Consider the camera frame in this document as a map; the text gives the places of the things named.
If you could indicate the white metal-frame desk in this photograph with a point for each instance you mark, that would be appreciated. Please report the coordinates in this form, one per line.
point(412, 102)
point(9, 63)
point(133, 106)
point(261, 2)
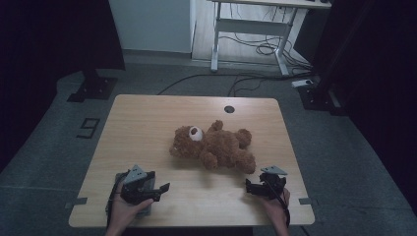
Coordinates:
point(252, 27)

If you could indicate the brown teddy bear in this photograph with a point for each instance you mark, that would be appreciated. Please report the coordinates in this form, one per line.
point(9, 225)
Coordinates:
point(219, 147)

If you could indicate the person's right hand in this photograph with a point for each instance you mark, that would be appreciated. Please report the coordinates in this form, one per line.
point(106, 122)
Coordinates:
point(278, 209)

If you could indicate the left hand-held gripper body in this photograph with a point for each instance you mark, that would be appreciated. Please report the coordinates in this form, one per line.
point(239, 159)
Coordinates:
point(137, 183)

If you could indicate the person's left hand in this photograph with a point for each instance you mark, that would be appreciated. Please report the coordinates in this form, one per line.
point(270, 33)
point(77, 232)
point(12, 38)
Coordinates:
point(123, 214)

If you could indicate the dark curtain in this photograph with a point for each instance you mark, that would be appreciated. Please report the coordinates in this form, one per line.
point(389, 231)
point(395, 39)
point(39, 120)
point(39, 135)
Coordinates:
point(49, 49)
point(377, 82)

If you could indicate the white power strip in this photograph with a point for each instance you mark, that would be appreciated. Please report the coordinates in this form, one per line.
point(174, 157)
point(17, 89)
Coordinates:
point(302, 83)

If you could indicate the black stand base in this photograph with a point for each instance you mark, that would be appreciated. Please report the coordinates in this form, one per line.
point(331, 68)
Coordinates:
point(319, 100)
point(95, 88)

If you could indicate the grey tape strip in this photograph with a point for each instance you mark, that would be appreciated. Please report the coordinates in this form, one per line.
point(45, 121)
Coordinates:
point(77, 202)

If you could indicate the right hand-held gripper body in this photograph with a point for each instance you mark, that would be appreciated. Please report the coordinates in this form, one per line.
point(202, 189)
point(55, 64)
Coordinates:
point(272, 185)

